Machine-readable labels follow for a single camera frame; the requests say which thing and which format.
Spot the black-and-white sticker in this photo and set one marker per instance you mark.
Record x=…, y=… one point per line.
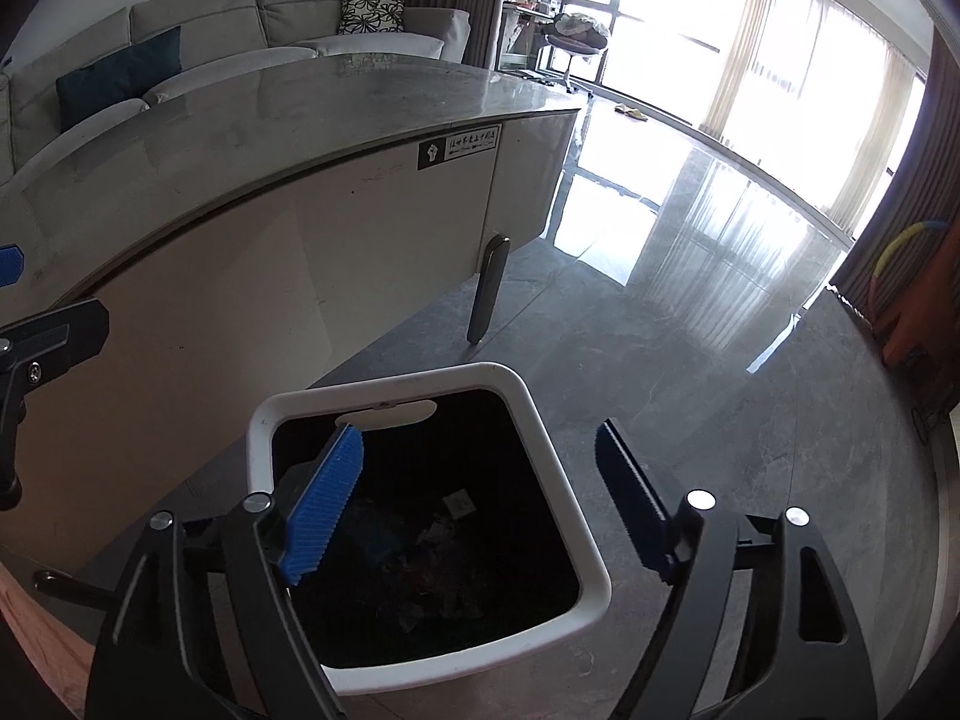
x=461, y=146

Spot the black-and-white floral cushion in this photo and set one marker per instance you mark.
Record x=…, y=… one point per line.
x=371, y=13

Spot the white trash bin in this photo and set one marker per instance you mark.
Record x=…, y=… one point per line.
x=450, y=652

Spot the orange object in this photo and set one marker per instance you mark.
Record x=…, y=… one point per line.
x=926, y=315

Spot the person's pink trouser leg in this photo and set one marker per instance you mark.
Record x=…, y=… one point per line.
x=37, y=660

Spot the teal cushion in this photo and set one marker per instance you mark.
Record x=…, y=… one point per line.
x=112, y=79

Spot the cluttered side desk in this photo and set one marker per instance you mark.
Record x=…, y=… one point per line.
x=525, y=22

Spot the dark window frame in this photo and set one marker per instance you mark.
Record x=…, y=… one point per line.
x=607, y=7

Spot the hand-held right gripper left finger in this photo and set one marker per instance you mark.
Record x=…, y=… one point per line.
x=322, y=506

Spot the grey fabric sofa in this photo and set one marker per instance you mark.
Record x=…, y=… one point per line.
x=195, y=22

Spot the sheer white curtain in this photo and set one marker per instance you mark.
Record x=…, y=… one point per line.
x=810, y=90

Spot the swivel chair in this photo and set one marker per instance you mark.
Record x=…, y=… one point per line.
x=574, y=52

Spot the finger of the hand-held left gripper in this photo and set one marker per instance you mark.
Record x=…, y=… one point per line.
x=67, y=334
x=9, y=264

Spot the heap of clothes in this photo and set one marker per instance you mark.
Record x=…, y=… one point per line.
x=583, y=28

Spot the dark grey curtain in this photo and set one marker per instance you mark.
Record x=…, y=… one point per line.
x=900, y=202

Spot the grey stone-top table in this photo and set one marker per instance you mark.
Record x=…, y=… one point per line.
x=225, y=255

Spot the dark metal table leg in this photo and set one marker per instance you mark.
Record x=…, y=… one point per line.
x=487, y=292
x=75, y=591

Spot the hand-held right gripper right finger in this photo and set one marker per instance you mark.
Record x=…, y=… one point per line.
x=630, y=506

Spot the pair of slippers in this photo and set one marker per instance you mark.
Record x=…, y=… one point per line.
x=631, y=112

